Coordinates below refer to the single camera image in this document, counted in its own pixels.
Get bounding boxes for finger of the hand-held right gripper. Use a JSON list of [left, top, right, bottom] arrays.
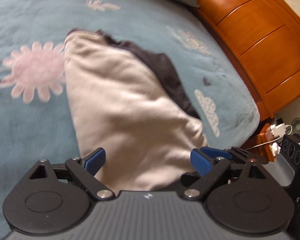
[[180, 172, 202, 187], [200, 146, 268, 166]]

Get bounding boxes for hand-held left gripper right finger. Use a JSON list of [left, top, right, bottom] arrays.
[[183, 149, 268, 201]]

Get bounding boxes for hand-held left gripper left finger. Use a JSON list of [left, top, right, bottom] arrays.
[[29, 147, 116, 201]]

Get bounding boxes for beige and brown sweatshirt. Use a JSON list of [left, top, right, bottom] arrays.
[[64, 29, 210, 192]]

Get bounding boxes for white charger plug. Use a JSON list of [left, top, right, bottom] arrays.
[[270, 142, 281, 156], [270, 124, 288, 137]]

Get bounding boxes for small grey desk fan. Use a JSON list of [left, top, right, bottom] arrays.
[[290, 117, 300, 133]]

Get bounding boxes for bed with teal printed sheet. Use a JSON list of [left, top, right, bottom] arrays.
[[0, 0, 261, 240]]

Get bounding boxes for wooden headboard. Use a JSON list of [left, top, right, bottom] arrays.
[[186, 0, 300, 122]]

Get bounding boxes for white charging cable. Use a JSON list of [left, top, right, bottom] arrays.
[[247, 124, 293, 150]]

